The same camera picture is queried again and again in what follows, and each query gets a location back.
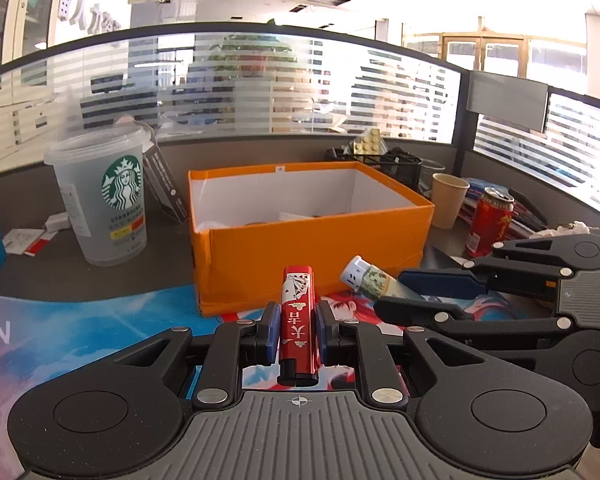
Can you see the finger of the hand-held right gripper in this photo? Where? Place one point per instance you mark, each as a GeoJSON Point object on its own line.
{"type": "Point", "coordinates": [415, 312]}
{"type": "Point", "coordinates": [440, 281]}

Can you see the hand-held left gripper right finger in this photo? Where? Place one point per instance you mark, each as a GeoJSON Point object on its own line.
{"type": "Point", "coordinates": [325, 331]}

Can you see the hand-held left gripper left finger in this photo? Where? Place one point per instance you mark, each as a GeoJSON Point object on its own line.
{"type": "Point", "coordinates": [271, 334]}

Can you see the red printed lighter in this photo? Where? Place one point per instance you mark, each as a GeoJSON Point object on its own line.
{"type": "Point", "coordinates": [297, 320]}

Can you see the small bottle white cap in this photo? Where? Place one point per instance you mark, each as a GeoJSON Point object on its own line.
{"type": "Point", "coordinates": [375, 280]}

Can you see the orange cardboard box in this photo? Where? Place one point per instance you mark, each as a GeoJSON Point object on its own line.
{"type": "Point", "coordinates": [305, 250]}

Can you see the red drink can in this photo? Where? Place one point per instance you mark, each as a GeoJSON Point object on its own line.
{"type": "Point", "coordinates": [487, 225]}

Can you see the beige paper cup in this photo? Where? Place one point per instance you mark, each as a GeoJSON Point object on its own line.
{"type": "Point", "coordinates": [450, 205]}

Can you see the crumpled tissue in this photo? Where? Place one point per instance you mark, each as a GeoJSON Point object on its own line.
{"type": "Point", "coordinates": [565, 231]}

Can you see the black mesh desk organizer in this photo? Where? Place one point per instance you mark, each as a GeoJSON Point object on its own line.
{"type": "Point", "coordinates": [400, 167]}

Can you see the yellow pill blister pack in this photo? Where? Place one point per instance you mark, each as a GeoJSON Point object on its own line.
{"type": "Point", "coordinates": [370, 142]}

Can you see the striped glass partition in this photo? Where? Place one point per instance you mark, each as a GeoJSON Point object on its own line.
{"type": "Point", "coordinates": [305, 85]}
{"type": "Point", "coordinates": [580, 145]}

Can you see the printed desk mat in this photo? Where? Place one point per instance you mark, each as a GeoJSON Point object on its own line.
{"type": "Point", "coordinates": [105, 315]}

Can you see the black booklet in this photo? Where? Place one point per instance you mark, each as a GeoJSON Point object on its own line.
{"type": "Point", "coordinates": [165, 185]}

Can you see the grey monitor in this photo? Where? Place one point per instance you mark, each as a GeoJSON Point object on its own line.
{"type": "Point", "coordinates": [507, 100]}

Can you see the clear plastic cup green logo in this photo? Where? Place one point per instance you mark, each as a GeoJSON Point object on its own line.
{"type": "Point", "coordinates": [95, 220]}

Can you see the wooden framed doors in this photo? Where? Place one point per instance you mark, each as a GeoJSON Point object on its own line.
{"type": "Point", "coordinates": [495, 47]}

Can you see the white charger plug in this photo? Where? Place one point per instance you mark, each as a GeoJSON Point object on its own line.
{"type": "Point", "coordinates": [57, 221]}

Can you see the white red paper card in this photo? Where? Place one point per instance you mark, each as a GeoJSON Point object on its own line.
{"type": "Point", "coordinates": [22, 240]}

